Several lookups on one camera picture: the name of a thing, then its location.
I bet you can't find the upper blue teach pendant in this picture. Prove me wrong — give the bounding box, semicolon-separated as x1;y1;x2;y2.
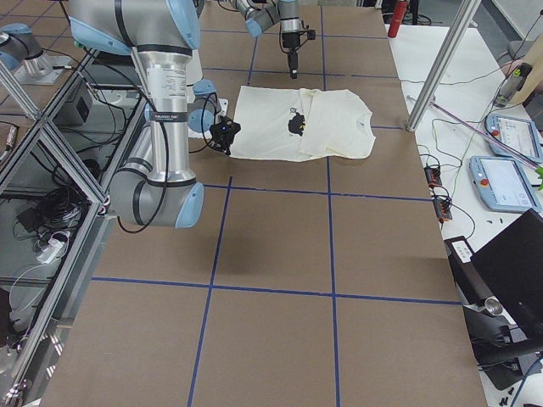
484;114;542;164

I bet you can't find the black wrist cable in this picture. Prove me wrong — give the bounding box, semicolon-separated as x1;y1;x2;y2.
116;92;220;233

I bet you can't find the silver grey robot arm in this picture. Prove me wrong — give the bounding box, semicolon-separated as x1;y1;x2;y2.
217;0;315;80
70;1;219;228

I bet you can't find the aluminium frame rack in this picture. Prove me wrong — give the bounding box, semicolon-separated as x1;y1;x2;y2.
1;39;143;406

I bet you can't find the aluminium frame post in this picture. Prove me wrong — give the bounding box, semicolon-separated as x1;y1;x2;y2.
406;0;481;132

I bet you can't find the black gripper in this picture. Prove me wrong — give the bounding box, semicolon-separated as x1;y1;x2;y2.
210;118;241;155
281;31;304;79

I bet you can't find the blue teach pendant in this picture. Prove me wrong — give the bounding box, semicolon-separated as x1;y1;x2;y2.
469;156;542;213
484;114;542;164

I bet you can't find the cream long-sleeve cat shirt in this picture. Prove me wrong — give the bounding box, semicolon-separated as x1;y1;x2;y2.
231;86;375;162

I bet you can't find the lower blue teach pendant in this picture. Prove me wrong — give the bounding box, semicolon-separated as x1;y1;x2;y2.
469;156;542;213

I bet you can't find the white power strip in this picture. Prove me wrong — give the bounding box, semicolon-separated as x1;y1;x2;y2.
36;237;67;264

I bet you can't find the red bottle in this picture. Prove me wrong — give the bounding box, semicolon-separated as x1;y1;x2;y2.
387;0;408;38

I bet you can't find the orange black electronics board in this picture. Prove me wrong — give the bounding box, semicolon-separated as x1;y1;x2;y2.
423;164;452;224

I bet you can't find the black box with label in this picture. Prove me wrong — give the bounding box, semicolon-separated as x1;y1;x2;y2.
444;236;502;316

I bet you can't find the black monitor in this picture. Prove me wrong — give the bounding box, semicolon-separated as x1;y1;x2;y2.
472;209;542;337

